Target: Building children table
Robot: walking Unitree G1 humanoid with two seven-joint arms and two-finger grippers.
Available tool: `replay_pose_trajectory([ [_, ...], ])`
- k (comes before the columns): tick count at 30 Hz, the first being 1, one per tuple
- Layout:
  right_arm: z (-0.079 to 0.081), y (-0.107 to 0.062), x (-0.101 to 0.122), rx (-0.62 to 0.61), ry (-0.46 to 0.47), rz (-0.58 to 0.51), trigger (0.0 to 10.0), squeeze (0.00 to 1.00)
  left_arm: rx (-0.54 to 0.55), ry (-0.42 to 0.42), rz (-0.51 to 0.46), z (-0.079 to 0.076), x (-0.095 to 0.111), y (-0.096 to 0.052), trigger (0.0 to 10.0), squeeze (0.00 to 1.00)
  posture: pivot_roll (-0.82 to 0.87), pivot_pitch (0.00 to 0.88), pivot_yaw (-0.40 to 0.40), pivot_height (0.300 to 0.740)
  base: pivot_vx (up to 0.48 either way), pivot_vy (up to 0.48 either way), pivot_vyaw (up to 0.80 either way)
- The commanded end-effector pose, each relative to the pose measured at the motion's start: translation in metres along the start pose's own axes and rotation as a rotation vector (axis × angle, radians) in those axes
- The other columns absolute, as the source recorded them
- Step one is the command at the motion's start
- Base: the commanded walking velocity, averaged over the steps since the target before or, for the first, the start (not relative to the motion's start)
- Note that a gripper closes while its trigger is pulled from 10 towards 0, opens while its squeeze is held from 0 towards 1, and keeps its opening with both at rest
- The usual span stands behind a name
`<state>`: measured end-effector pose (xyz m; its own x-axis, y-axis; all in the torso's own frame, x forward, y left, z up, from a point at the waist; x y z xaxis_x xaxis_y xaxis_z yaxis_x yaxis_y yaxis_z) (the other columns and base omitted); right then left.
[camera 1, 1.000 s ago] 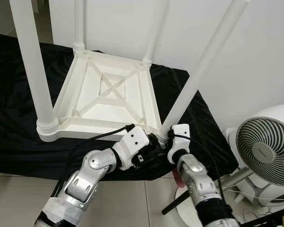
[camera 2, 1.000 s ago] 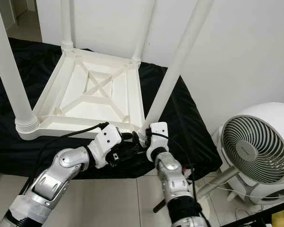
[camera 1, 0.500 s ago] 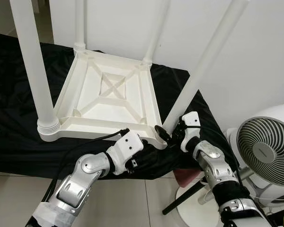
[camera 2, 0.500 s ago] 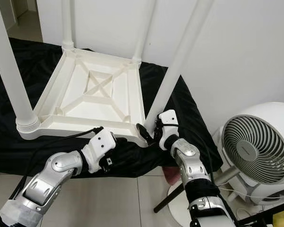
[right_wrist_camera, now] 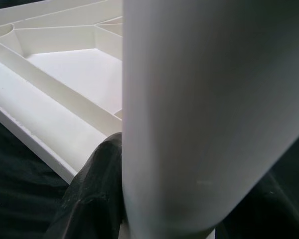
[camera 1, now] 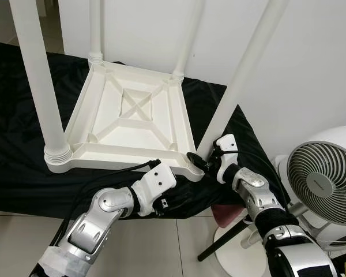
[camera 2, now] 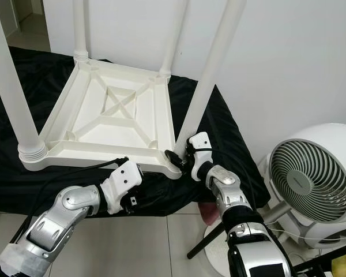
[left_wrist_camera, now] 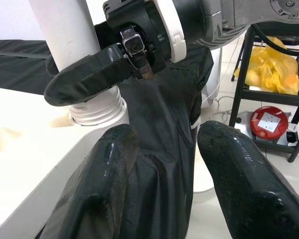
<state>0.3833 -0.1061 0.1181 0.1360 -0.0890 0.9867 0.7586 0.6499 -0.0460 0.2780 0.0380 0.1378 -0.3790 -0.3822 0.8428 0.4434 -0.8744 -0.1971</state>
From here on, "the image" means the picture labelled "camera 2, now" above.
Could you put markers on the white plastic table leg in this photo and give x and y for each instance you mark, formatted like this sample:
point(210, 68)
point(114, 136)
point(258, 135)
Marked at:
point(20, 104)
point(173, 40)
point(210, 63)
point(79, 29)

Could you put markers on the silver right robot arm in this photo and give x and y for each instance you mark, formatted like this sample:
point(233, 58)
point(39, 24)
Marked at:
point(225, 179)

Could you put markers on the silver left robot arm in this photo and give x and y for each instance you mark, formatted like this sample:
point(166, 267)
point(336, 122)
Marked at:
point(66, 216)

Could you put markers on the black metal table leg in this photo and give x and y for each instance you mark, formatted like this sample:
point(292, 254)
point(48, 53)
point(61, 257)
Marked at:
point(205, 242)

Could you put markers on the black cloth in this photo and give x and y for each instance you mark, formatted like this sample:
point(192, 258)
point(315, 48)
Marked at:
point(6, 179)

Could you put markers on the black metal rack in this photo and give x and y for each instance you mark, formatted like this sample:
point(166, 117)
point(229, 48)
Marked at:
point(328, 262)

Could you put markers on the yellow plastic bag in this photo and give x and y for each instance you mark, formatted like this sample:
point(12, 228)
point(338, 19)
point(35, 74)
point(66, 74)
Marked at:
point(345, 268)

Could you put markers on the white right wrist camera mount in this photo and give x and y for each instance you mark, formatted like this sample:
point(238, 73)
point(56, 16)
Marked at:
point(200, 141)

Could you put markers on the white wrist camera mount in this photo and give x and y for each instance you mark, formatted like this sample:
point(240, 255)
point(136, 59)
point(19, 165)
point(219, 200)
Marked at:
point(200, 141)
point(126, 179)

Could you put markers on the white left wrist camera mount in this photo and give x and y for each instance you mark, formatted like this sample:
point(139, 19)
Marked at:
point(126, 179)

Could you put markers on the white pedestal fan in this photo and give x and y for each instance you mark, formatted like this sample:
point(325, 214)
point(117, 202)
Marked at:
point(308, 176)

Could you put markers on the white door frame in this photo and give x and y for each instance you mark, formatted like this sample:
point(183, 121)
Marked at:
point(26, 8)

